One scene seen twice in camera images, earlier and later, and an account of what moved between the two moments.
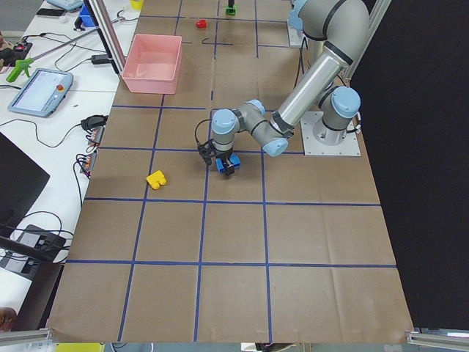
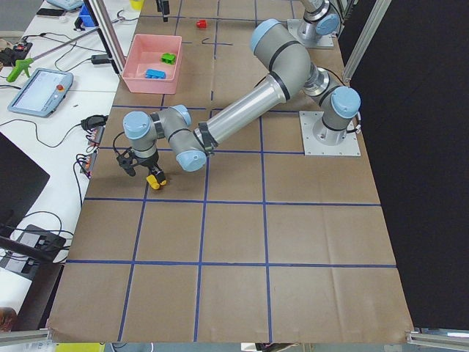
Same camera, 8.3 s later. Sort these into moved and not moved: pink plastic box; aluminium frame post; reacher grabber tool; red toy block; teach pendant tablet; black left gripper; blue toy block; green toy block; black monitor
Moved: blue toy block; green toy block; black left gripper
Not moved: pink plastic box; red toy block; black monitor; aluminium frame post; reacher grabber tool; teach pendant tablet
